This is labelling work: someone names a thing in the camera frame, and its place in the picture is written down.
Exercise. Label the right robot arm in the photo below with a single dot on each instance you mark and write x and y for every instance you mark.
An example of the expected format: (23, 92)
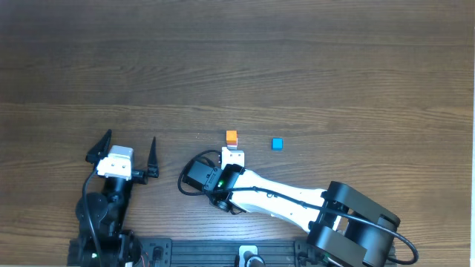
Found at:
(274, 196)

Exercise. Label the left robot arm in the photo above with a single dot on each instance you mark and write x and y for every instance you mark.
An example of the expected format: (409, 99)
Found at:
(92, 215)

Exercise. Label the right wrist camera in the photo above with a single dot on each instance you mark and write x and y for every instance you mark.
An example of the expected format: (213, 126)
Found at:
(233, 157)

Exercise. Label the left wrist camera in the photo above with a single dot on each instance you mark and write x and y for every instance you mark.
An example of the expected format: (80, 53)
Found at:
(116, 163)

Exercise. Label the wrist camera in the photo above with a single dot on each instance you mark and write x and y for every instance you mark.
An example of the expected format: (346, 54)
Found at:
(116, 163)
(233, 157)

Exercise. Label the orange cube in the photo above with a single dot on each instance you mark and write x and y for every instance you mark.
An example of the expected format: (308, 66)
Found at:
(231, 136)

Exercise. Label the mounting rail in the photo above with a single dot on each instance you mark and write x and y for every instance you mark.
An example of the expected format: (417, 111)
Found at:
(208, 254)

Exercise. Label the blue cube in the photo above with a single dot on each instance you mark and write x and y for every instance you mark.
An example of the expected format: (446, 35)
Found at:
(277, 144)

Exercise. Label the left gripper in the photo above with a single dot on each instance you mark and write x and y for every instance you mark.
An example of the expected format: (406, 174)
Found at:
(139, 177)

